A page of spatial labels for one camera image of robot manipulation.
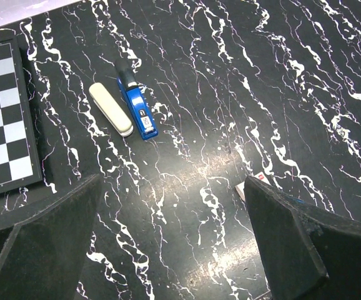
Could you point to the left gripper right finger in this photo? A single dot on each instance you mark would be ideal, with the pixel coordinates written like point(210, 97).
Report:
point(306, 252)

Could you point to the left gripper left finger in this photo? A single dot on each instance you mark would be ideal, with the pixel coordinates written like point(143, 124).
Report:
point(43, 245)

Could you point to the staple box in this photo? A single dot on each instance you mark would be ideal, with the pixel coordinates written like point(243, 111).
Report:
point(250, 184)

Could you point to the white cream stapler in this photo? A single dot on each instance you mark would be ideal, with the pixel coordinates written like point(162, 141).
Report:
point(111, 109)

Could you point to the black white checkerboard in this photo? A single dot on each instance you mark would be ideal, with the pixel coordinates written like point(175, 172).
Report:
point(19, 160)

